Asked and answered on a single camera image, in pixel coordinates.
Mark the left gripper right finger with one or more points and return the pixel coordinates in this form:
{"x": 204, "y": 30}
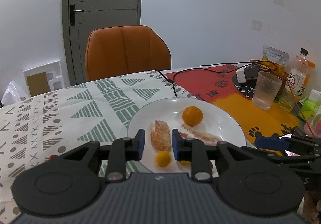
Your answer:
{"x": 197, "y": 153}

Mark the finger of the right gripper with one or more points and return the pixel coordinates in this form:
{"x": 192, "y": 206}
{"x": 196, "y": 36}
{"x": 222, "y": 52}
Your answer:
{"x": 306, "y": 166}
{"x": 297, "y": 145}

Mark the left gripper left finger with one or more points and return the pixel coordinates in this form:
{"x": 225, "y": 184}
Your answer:
{"x": 119, "y": 153}

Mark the large orange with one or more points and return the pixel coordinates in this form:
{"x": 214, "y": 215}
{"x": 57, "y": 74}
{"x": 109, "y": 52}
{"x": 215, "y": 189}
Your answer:
{"x": 185, "y": 163}
{"x": 192, "y": 116}

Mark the dark red fruit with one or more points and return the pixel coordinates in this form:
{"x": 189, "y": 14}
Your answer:
{"x": 210, "y": 165}

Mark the peeled pomelo segment long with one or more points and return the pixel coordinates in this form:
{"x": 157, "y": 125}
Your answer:
{"x": 200, "y": 134}

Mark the small tangerine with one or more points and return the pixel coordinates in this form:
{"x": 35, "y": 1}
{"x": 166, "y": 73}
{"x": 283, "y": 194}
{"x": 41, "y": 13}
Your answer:
{"x": 163, "y": 158}

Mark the peeled pomelo segment round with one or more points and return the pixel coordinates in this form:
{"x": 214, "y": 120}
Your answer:
{"x": 160, "y": 136}

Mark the small red fruit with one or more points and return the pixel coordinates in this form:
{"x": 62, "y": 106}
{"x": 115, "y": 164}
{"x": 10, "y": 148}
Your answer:
{"x": 52, "y": 157}

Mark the person's right hand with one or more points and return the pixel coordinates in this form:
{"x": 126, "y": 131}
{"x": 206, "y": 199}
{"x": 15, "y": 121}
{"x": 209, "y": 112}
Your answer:
{"x": 311, "y": 207}

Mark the white ceramic plate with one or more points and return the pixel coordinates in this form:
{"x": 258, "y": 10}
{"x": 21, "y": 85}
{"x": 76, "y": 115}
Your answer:
{"x": 216, "y": 124}

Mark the drink bottle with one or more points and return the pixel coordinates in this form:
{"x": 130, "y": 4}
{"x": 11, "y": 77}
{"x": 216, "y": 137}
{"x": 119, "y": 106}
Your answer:
{"x": 298, "y": 72}

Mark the ribbed glass cup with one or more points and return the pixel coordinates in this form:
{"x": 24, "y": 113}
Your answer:
{"x": 267, "y": 87}

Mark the red orange table mat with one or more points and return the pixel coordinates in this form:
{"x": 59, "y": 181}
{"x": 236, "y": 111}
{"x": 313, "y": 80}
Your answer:
{"x": 218, "y": 86}

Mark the white power adapter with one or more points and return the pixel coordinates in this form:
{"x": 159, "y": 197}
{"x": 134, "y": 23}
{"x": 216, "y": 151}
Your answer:
{"x": 244, "y": 74}

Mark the yellow snack pouch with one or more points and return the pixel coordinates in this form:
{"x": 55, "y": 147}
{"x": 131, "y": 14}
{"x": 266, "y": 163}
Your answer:
{"x": 274, "y": 59}

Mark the patterned white tablecloth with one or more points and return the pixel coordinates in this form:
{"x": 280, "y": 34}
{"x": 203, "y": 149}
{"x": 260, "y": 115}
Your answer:
{"x": 53, "y": 123}

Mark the orange leather chair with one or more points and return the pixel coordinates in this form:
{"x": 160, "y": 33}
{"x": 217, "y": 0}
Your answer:
{"x": 117, "y": 51}

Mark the white foam packaging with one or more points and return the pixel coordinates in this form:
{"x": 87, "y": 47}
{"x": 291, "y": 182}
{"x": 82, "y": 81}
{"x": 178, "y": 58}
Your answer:
{"x": 45, "y": 78}

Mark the white plastic bag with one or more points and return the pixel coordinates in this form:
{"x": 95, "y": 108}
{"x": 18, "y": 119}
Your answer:
{"x": 13, "y": 93}

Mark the grey door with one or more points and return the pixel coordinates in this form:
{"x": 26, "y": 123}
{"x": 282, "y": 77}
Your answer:
{"x": 97, "y": 14}

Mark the black door handle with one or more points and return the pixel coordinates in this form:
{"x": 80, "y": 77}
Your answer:
{"x": 72, "y": 14}

